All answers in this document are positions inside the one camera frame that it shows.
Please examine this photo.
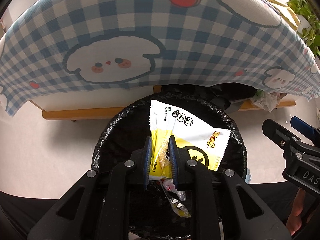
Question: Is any person's right hand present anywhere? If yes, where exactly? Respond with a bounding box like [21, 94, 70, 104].
[286, 189, 306, 236]

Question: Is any clear red-print plastic bag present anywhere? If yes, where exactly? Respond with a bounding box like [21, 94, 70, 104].
[161, 179, 187, 201]

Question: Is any black bin with liner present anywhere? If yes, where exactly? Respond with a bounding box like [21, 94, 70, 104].
[92, 93, 247, 239]

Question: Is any wooden coffee table frame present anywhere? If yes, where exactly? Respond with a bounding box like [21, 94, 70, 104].
[29, 84, 297, 122]

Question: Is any plastic bag under table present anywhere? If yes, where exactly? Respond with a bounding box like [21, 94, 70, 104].
[250, 89, 280, 112]

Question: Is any blue checkered bear tablecloth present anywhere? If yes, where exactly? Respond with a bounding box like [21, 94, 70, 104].
[1, 0, 319, 116]

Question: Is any green potted plant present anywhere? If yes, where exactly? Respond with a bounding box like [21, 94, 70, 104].
[287, 0, 319, 57]

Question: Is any yellow black torn wrapper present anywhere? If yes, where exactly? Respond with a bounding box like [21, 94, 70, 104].
[168, 197, 191, 218]

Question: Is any gold foil bag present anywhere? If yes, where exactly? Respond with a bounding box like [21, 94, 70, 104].
[266, 0, 300, 31]

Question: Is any yellow white snack bag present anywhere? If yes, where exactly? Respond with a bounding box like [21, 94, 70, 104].
[149, 100, 231, 180]

